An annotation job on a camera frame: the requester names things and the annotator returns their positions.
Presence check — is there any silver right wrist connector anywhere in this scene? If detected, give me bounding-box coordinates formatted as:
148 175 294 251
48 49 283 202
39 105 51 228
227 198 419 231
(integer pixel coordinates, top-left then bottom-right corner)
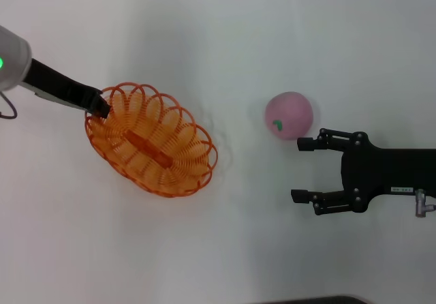
414 188 436 218

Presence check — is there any orange plastic woven basket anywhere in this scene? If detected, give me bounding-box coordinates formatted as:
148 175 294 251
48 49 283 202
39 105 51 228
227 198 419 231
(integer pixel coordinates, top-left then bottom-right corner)
84 82 219 198

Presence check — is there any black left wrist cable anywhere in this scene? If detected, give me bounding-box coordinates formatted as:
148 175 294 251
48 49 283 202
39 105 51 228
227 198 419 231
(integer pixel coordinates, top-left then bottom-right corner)
0 91 18 119

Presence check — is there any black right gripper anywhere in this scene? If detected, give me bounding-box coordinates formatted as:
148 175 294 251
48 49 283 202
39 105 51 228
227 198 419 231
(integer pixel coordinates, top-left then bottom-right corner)
291 128 436 217

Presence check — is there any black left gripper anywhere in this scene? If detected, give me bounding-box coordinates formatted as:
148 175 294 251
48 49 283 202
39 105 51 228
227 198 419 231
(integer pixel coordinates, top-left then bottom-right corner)
22 58 112 119

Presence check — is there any dark robot torso edge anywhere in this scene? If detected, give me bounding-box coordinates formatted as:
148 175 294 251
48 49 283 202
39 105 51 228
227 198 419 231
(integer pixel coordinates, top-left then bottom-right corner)
262 295 369 304

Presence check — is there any pink toy peach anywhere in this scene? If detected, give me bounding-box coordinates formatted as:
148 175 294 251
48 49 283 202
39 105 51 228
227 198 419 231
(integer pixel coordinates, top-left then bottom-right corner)
264 91 313 141

